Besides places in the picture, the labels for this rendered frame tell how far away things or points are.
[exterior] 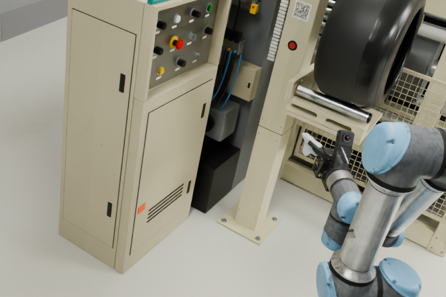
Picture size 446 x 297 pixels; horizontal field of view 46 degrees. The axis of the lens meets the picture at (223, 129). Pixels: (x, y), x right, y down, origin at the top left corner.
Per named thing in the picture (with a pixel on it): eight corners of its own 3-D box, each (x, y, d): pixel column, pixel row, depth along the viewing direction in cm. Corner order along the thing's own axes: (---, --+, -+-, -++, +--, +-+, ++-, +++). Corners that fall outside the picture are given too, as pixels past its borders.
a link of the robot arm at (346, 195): (335, 227, 139) (345, 201, 135) (324, 200, 149) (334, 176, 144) (363, 229, 141) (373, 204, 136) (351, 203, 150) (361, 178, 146)
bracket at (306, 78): (283, 100, 234) (288, 79, 229) (315, 75, 265) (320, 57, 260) (289, 103, 233) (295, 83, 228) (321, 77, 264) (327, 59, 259)
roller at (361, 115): (292, 94, 234) (295, 85, 232) (296, 91, 238) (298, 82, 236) (367, 124, 222) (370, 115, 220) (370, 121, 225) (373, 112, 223)
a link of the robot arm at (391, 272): (415, 325, 139) (435, 290, 132) (366, 323, 137) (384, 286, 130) (398, 290, 149) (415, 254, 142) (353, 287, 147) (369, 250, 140)
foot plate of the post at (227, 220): (216, 222, 286) (217, 219, 285) (239, 199, 308) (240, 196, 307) (259, 245, 277) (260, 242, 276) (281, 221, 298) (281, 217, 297)
